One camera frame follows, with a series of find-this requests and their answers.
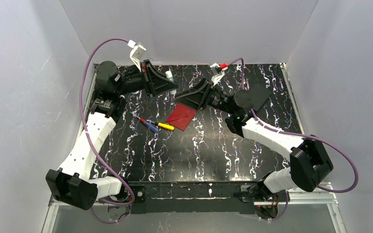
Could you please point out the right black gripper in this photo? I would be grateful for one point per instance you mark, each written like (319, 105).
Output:
(207, 95)

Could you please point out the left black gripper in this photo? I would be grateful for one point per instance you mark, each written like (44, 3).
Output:
(148, 77)

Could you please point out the red envelope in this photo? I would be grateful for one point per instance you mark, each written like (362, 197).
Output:
(181, 116)

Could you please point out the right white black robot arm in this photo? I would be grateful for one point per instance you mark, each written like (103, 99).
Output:
(309, 162)

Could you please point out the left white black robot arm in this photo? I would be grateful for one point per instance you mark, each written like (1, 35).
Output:
(71, 182)

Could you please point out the black flat plate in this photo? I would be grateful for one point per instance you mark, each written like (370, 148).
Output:
(258, 96)

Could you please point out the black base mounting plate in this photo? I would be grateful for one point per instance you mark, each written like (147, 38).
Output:
(188, 197)

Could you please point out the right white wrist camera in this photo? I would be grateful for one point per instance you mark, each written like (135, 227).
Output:
(217, 72)

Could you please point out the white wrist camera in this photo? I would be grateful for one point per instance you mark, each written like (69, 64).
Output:
(136, 53)
(217, 72)

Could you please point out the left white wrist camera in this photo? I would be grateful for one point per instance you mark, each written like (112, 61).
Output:
(136, 53)

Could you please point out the yellow handled screwdriver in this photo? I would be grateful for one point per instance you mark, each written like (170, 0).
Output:
(162, 125)

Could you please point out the aluminium frame rail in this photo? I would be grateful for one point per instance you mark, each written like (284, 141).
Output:
(315, 212)

